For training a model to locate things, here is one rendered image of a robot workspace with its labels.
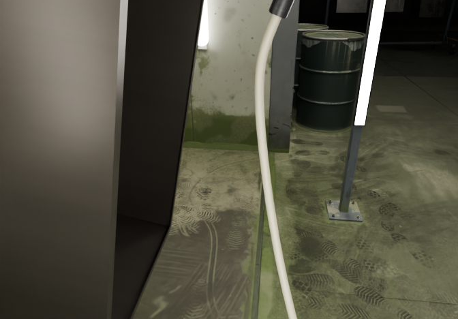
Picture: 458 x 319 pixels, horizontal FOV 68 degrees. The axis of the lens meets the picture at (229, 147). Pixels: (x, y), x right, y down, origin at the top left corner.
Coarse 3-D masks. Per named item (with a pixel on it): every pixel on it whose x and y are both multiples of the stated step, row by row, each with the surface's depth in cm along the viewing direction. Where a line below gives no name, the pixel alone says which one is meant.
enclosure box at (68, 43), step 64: (0, 0) 44; (64, 0) 43; (128, 0) 100; (192, 0) 98; (0, 64) 48; (64, 64) 47; (128, 64) 108; (192, 64) 106; (0, 128) 53; (64, 128) 52; (128, 128) 118; (0, 192) 59; (64, 192) 57; (128, 192) 130; (0, 256) 66; (64, 256) 63; (128, 256) 117
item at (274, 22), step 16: (272, 16) 52; (272, 32) 52; (256, 64) 55; (256, 80) 55; (256, 96) 56; (256, 112) 57; (256, 128) 58; (272, 192) 60; (272, 208) 61; (272, 224) 61; (272, 240) 62; (288, 288) 64; (288, 304) 64
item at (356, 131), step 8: (368, 16) 168; (360, 72) 179; (352, 120) 191; (352, 128) 190; (360, 128) 188; (352, 136) 191; (360, 136) 191; (352, 144) 193; (352, 152) 195; (352, 160) 197; (352, 168) 200; (344, 176) 205; (352, 176) 202; (344, 184) 205; (344, 192) 207; (344, 200) 210; (344, 208) 212
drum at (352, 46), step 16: (304, 32) 326; (352, 32) 328; (304, 48) 314; (320, 48) 298; (336, 48) 294; (352, 48) 295; (304, 64) 318; (320, 64) 304; (336, 64) 299; (352, 64) 303; (304, 80) 323; (320, 80) 309; (336, 80) 306; (352, 80) 311; (304, 96) 328; (320, 96) 315; (336, 96) 312; (352, 96) 320; (304, 112) 333; (320, 112) 321; (336, 112) 319; (352, 112) 334; (320, 128) 328; (336, 128) 327
